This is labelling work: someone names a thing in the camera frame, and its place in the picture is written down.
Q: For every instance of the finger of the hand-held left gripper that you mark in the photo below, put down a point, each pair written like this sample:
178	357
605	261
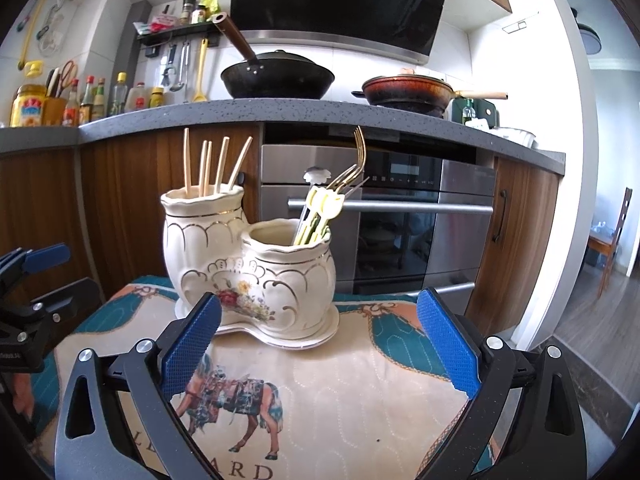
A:
47	256
65	305

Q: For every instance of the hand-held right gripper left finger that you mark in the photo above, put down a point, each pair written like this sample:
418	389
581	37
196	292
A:
192	345

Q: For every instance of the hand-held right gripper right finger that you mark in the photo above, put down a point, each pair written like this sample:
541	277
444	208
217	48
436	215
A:
447	345

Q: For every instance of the cream ceramic double utensil holder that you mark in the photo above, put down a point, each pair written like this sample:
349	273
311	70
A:
200	250

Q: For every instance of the gold fork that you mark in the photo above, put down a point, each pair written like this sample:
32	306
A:
360	152

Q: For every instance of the wooden lower cabinet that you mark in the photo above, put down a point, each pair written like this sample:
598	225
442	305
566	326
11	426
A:
125	170

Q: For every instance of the wooden lower cabinet door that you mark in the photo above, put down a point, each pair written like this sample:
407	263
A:
530	240

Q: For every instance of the printed horse table mat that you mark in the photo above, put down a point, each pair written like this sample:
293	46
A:
325	400

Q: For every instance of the stainless steel built-in oven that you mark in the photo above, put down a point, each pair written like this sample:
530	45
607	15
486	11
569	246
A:
465	210

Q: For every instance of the wooden knife block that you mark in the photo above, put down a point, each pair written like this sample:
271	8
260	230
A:
54	112

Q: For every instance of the yellow jar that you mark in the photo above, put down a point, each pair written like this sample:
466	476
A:
30	110

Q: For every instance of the red-capped sauce bottle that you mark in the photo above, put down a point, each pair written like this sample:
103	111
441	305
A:
71	110

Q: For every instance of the dark soy sauce bottle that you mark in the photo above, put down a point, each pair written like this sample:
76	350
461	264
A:
86	107

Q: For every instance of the green-label sauce bottle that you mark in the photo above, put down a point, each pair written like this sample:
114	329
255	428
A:
99	105

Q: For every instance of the yellow green fruit fork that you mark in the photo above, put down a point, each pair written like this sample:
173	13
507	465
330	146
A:
312	227

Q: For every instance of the clear yellow-capped oil bottle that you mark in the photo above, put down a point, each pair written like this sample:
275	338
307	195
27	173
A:
118	100

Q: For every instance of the large oil jug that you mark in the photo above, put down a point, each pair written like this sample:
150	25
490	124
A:
137	100

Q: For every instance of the wooden chair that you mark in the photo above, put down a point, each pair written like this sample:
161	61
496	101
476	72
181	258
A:
607	250

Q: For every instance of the yellow tulip fruit fork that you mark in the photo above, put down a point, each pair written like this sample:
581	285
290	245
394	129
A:
325	202

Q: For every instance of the yellow squeeze bottle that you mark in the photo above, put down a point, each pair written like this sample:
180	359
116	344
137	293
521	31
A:
156	99

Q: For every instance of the white dish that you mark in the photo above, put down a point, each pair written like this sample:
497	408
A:
515	137

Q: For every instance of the yellow spatula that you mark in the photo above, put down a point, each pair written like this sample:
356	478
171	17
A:
200	95

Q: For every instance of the hanging metal peeler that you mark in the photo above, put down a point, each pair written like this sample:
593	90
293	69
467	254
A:
168	67

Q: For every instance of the hanging metal ladle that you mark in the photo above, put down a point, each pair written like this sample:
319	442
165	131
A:
182	67

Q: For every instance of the olive oil bottle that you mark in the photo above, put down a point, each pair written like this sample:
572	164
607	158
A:
468	112

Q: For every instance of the dark green appliance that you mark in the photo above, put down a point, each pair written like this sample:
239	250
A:
487	112

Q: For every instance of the red packet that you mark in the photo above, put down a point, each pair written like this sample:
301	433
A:
164	22

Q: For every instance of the dark-lidded spice jar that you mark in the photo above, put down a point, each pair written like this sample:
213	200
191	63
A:
188	12

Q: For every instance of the small spice jar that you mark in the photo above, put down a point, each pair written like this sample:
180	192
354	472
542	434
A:
199	15

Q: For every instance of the yellow-green snack bag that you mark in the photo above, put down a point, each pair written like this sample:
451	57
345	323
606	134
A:
210	7

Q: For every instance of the dark ceiling lamp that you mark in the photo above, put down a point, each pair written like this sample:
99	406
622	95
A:
590	35

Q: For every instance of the black range hood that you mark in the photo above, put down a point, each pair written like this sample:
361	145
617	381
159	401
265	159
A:
340	0

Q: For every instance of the yellow wall holder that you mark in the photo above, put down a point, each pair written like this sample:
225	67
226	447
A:
34	67

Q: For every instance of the black wall shelf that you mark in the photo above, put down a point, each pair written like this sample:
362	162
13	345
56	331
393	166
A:
175	35

